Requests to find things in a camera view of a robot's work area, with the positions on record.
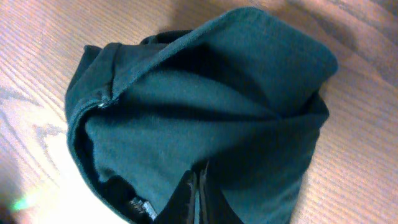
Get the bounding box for black t-shirt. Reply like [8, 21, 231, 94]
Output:
[65, 7, 338, 223]

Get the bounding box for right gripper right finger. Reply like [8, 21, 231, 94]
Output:
[199, 164, 243, 224]

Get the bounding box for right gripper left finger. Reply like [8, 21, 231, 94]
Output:
[154, 170, 197, 224]

